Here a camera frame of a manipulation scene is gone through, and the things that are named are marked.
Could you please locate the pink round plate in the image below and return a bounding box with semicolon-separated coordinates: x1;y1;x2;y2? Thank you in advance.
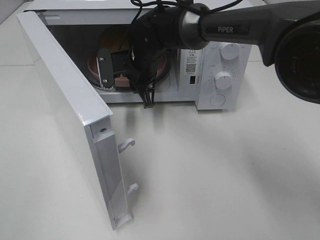
87;53;171;88

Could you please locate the white round knob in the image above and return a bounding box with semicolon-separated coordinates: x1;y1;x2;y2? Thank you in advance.
220;42;240;60
214;71;233;90

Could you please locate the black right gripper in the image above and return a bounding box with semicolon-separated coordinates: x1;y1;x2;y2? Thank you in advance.
97;7;185;108

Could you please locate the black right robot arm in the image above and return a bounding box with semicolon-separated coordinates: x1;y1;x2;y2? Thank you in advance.
97;0;320;108

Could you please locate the upper white round knob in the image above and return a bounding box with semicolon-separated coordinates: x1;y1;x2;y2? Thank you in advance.
220;42;240;60

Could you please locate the white microwave oven body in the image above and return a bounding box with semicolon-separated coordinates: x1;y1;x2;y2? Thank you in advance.
17;0;251;110

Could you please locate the lower white round knob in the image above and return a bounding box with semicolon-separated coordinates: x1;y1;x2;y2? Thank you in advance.
214;71;233;90

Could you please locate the white warning label sticker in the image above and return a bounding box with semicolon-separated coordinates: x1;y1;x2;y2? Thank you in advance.
184;49;201;75

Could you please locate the round white door button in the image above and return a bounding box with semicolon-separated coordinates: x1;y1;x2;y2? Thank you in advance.
210;94;226;107

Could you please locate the burger with lettuce and cheese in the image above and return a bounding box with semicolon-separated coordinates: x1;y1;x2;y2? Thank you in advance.
98;25;130;53

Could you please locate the white microwave door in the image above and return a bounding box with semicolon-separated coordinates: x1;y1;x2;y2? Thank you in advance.
17;11;138;230

